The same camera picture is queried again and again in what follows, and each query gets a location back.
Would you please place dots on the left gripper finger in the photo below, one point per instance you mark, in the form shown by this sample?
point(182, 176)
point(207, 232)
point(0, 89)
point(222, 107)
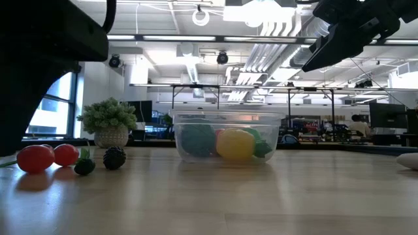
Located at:
point(23, 104)

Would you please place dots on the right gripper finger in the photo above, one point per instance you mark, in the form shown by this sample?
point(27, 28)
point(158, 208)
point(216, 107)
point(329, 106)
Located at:
point(336, 39)
point(326, 57)

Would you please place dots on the red toy cherry tomato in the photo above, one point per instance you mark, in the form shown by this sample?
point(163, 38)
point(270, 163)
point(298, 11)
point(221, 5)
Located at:
point(36, 159)

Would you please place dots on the red tomato with green calyx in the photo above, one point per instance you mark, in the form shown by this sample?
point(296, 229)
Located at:
point(65, 155)

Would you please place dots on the clear plastic tupperware container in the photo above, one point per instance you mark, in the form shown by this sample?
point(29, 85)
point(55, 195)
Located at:
point(276, 127)

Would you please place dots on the round green toy fruit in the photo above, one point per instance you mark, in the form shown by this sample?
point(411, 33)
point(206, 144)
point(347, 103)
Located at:
point(253, 133)

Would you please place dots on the large toy blackberry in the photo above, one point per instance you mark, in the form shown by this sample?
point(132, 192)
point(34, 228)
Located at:
point(114, 158)

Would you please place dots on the yellow toy bell pepper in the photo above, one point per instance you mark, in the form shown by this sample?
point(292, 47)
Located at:
point(235, 144)

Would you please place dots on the small toy watermelon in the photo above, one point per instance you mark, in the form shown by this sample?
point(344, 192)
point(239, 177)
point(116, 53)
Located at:
point(197, 140)

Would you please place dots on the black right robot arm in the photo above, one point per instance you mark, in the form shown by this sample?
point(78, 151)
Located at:
point(408, 8)

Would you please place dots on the black ceiling spotlight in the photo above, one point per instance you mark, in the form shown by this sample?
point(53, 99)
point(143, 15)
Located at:
point(114, 61)
point(222, 58)

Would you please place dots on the person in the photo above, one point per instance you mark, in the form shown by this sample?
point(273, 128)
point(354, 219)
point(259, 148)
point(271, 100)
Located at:
point(359, 127)

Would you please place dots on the black desk monitor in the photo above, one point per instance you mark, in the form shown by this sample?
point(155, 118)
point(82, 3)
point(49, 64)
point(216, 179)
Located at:
point(388, 115)

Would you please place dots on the green plant in white pot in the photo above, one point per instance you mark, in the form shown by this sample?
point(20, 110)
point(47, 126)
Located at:
point(107, 117)

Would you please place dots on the small toy blackberry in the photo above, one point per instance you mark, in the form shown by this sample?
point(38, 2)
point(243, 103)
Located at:
point(84, 167)

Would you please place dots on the long ceiling light bar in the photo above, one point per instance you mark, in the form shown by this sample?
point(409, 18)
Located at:
point(179, 38)

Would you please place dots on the beige folded cloth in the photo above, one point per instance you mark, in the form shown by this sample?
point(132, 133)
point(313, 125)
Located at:
point(409, 161)

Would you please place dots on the small background plant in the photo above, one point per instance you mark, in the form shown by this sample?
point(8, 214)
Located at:
point(167, 119)

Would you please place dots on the black wall screen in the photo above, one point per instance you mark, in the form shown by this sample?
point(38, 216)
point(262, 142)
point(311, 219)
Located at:
point(143, 111)

